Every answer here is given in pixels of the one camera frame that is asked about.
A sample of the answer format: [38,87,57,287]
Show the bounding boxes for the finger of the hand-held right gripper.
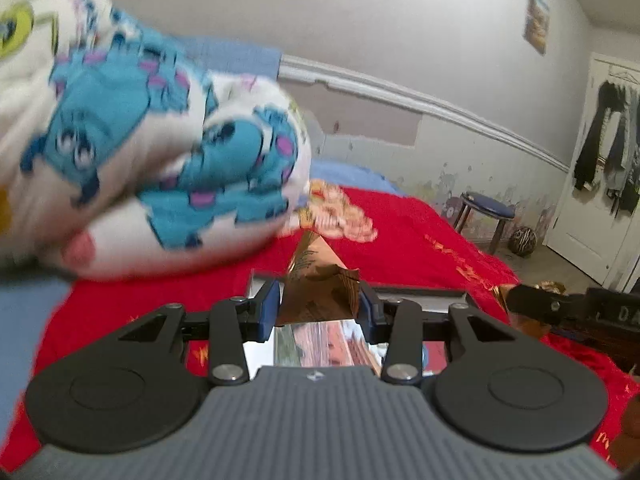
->
[506,284,590,326]

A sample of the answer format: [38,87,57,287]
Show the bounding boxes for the cartoon monster printed quilt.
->
[0,0,315,282]

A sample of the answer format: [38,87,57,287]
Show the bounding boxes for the dark hanging clothes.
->
[572,77,640,218]

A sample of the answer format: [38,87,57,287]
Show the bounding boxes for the blue quilted pad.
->
[182,36,285,82]

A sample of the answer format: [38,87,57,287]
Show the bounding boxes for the small wall poster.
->
[522,0,551,55]

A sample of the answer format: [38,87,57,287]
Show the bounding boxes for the gold brown snack packet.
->
[275,229,362,327]

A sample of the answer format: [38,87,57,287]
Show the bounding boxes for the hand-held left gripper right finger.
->
[354,282,512,385]

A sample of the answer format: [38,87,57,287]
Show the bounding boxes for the white door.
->
[544,51,640,292]

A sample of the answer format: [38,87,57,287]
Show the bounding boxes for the red embroidered blanket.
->
[0,184,640,475]

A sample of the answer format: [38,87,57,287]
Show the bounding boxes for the blue topped metal stool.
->
[452,191,517,256]

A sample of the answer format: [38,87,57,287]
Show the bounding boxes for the brown striped ball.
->
[509,226,539,260]

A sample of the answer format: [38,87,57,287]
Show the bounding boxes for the brown snack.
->
[492,280,571,341]

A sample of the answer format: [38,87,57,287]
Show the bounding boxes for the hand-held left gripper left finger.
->
[117,280,282,387]

